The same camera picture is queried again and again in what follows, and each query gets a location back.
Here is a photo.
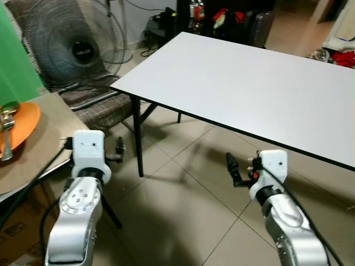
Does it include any black cabinet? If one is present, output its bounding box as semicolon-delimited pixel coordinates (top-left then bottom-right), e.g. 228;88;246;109
176;0;278;48

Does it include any black table leg frame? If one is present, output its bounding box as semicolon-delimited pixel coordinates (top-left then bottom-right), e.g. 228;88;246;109
129;95;184;178

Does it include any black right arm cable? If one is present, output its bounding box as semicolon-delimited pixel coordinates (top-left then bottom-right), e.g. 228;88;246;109
258;163;344;266

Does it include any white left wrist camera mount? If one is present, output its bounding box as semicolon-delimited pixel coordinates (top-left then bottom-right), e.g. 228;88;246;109
72;130;106;179

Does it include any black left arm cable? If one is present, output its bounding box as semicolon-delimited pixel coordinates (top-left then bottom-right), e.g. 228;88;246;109
0;136;74;228

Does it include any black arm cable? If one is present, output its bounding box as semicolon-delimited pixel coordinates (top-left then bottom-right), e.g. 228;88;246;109
258;163;344;266
0;136;74;228

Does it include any white rack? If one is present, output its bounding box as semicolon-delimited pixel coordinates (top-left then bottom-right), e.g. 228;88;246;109
323;0;355;53

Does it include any silver spoon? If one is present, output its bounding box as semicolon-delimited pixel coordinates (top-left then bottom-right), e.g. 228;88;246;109
0;101;21;116

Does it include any brown plaid cushioned chair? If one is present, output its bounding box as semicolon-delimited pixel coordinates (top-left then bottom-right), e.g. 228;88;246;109
42;72;139;134

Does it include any brown side table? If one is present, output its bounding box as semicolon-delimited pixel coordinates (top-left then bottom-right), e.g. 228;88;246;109
0;91;123;229

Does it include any black suitcase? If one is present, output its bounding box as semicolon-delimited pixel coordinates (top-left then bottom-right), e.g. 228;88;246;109
247;10;276;49

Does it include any orange plate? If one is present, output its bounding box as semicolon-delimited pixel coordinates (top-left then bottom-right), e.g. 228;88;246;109
0;101;41;161

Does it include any black low stand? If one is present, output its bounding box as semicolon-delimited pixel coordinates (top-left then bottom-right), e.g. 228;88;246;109
145;7;179;49

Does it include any red cloth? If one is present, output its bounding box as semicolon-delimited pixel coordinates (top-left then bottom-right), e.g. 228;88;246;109
214;8;245;27

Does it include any green board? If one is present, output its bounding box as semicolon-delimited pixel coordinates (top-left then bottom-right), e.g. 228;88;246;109
0;0;45;109

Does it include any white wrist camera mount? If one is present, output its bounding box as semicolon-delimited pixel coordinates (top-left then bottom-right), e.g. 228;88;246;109
72;130;106;179
252;150;288;192

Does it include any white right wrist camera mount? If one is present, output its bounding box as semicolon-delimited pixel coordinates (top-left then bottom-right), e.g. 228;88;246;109
252;150;288;192

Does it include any woven patterned basket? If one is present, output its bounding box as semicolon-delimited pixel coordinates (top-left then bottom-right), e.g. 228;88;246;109
310;48;333;63

